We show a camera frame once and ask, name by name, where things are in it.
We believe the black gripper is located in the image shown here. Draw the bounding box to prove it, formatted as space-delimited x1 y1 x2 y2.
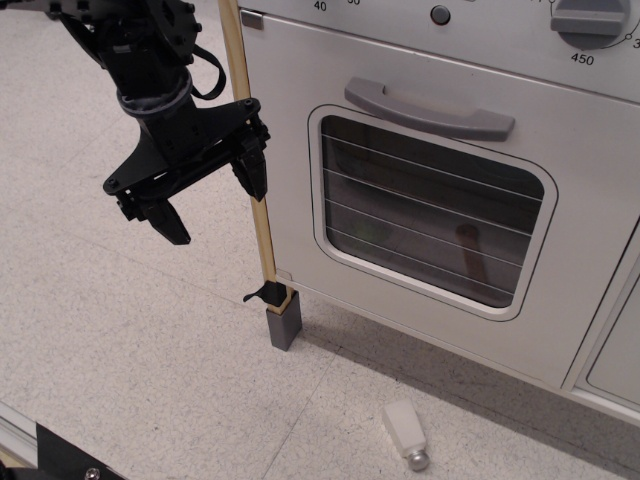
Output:
103 98 270 245

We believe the white oven door with window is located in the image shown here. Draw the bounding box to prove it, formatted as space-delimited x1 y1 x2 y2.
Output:
239 10 640 389

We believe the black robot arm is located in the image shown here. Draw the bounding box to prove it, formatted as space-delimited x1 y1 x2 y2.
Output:
41 1 270 245

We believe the black tape strip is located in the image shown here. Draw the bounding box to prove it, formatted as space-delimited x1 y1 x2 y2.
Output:
243 280 287 307

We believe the grey plastic foot cap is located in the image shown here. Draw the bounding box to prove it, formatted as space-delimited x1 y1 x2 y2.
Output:
266 292 302 351

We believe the metal magnetic catch plate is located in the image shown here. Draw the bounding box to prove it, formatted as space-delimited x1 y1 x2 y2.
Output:
240 10 264 30

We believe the white toy kitchen cabinet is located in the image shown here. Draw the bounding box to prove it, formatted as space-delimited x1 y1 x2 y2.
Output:
234 0 640 426

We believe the wooden slotted spatula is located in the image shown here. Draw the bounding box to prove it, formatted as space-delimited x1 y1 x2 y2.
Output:
455 224 487 294

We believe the small grey round button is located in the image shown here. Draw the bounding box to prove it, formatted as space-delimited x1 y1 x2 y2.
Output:
430 5 451 26

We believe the white salt shaker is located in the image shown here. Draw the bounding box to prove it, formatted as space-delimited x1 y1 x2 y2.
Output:
382 399 430 472

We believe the grey round temperature knob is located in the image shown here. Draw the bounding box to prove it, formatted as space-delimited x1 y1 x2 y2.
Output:
550 0 631 50

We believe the white cabinet door right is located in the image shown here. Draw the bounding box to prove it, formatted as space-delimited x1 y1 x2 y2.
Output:
586 279 639 409

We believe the light wooden corner post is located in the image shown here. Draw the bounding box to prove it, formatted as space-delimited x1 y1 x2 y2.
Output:
218 1 293 314

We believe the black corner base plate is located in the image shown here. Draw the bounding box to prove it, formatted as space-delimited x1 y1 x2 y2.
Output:
36 424 125 480

